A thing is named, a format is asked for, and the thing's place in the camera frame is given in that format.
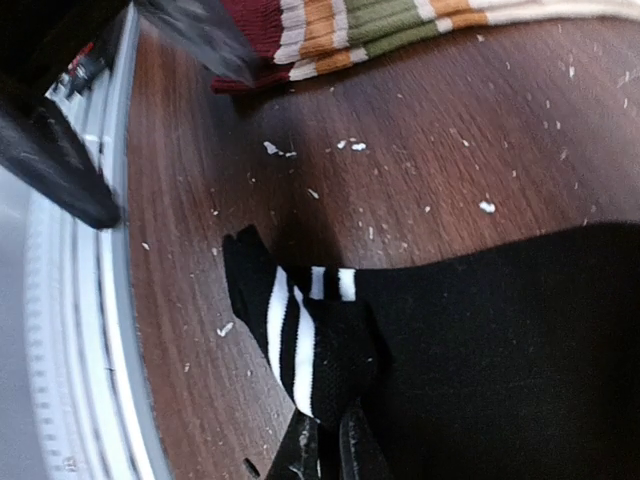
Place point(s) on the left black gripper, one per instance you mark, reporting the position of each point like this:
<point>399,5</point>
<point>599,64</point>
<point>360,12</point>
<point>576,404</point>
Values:
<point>40,39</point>

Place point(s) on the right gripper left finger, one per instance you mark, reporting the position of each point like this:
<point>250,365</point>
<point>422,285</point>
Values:
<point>297,457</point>

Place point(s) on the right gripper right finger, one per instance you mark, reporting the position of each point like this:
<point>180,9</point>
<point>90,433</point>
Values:
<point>361,456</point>

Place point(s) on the black sock white stripes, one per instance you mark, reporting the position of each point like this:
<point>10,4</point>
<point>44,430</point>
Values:
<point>516,362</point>

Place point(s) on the beige striped long sock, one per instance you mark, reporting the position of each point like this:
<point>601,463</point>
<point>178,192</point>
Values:
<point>297,39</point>

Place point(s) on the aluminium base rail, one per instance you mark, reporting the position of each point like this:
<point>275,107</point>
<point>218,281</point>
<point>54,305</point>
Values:
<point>75,401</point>

